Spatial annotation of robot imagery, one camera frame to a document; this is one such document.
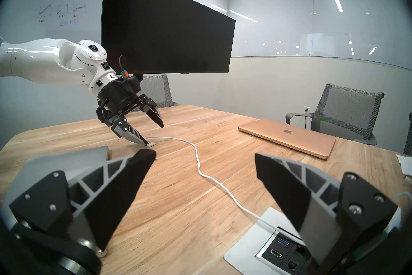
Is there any black curved monitor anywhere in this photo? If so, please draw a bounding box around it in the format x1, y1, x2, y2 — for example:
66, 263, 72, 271
101, 0, 236, 75

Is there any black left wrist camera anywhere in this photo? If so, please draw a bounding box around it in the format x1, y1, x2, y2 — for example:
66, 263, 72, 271
118, 71, 143, 96

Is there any white paper napkin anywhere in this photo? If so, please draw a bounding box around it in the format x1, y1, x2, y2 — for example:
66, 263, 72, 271
396, 154, 412, 179

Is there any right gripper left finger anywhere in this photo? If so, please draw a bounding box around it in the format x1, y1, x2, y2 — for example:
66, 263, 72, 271
9, 149, 157, 254

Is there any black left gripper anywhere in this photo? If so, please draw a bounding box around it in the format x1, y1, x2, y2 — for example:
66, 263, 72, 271
96, 79, 165, 146

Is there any silver MacBook laptop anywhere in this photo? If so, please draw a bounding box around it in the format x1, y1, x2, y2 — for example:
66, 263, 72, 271
10, 146, 110, 188

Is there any gold MacBook laptop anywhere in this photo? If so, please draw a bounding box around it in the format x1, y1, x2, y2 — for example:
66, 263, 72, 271
238, 118, 336, 160

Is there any white power adapter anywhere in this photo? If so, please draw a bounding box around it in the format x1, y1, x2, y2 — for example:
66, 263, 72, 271
388, 207, 404, 234

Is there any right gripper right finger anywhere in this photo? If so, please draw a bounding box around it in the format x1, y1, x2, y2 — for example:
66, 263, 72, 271
255, 153, 399, 266

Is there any grey mesh office chair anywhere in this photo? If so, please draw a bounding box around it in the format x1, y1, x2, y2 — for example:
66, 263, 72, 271
286, 83, 385, 146
403, 113, 412, 156
137, 74, 176, 112

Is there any white table power box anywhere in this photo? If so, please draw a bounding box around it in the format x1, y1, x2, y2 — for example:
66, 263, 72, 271
223, 207, 322, 275

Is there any white charging cable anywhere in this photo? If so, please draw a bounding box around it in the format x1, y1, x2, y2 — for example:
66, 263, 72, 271
145, 137, 278, 230

